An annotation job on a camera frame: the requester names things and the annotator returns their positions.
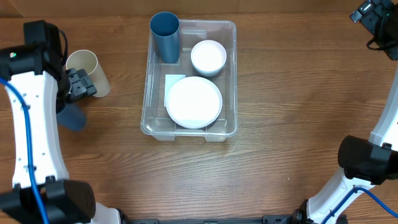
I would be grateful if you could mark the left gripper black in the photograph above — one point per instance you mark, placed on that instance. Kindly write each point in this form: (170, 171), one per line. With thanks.
(81, 85)

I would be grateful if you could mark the beige cup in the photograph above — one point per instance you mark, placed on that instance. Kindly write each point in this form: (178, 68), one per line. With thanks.
(87, 60)

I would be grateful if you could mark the dark blue cup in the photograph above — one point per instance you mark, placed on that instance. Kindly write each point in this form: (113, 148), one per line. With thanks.
(165, 31)
(71, 117)

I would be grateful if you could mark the light blue bowl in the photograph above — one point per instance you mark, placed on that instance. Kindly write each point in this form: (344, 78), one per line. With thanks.
(211, 72)

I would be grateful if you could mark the pink bowl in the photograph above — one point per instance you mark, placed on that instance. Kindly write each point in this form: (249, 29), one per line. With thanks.
(208, 55)

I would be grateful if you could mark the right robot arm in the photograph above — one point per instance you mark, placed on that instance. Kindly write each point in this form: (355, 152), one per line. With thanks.
(363, 163)

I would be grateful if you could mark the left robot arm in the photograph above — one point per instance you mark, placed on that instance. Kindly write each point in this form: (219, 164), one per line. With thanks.
(43, 84)

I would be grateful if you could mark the white round plate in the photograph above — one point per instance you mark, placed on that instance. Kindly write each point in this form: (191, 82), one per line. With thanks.
(194, 102)

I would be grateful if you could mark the clear plastic storage bin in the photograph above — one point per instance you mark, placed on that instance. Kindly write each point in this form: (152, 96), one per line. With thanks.
(155, 120)

